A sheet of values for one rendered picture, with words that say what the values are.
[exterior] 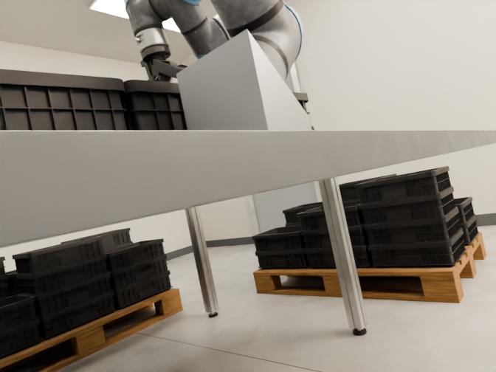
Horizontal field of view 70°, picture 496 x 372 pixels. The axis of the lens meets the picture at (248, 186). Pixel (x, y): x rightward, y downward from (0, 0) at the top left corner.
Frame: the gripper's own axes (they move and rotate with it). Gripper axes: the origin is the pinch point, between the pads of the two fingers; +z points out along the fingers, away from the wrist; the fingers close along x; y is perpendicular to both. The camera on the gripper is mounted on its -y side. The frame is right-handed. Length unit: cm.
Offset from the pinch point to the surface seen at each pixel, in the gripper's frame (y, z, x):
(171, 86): -8.6, -7.7, 6.3
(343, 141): -55, 13, 24
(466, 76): 5, -4, -293
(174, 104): -7.5, -4.1, 6.1
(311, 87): 145, -46, -287
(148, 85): -8.6, -8.3, 11.7
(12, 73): -8.5, -11.6, 35.1
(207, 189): -56, 13, 41
